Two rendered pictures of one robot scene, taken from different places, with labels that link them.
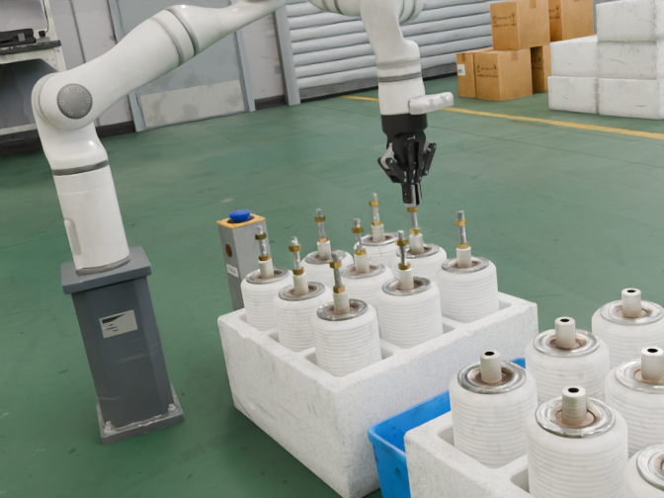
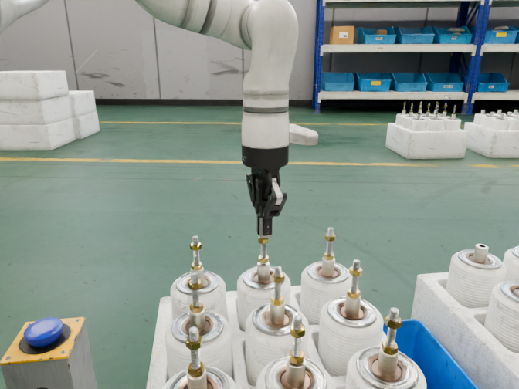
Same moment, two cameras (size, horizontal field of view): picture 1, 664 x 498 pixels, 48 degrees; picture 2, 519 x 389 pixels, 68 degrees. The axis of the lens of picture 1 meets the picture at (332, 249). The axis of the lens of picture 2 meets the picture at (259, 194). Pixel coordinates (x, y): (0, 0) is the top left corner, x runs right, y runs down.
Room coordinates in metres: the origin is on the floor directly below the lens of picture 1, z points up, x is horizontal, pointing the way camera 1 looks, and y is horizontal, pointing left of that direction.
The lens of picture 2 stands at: (1.02, 0.42, 0.62)
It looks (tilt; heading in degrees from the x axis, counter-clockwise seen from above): 19 degrees down; 291
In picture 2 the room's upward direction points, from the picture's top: straight up
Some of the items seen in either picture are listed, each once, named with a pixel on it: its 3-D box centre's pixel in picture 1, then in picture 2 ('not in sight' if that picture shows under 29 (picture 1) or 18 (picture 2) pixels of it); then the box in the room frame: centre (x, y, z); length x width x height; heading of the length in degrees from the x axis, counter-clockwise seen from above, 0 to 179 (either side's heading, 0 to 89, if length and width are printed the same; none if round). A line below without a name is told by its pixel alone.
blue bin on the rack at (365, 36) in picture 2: not in sight; (375, 35); (1.54, -4.81, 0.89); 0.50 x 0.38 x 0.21; 109
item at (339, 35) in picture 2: not in sight; (340, 35); (1.92, -4.60, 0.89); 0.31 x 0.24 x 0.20; 108
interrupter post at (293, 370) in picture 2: (300, 284); (296, 371); (1.11, 0.06, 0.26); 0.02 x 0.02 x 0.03
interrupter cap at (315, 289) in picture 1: (301, 291); (295, 380); (1.11, 0.06, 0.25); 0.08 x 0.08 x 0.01
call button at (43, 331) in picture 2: (240, 216); (44, 333); (1.38, 0.16, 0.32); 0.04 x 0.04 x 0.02
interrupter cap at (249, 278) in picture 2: (417, 251); (263, 278); (1.23, -0.15, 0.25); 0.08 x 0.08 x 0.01
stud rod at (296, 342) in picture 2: (296, 260); (296, 344); (1.11, 0.06, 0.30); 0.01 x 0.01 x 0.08
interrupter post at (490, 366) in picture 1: (490, 367); not in sight; (0.75, -0.16, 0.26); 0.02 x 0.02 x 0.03
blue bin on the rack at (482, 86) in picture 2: not in sight; (483, 82); (0.24, -5.20, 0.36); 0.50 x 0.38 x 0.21; 109
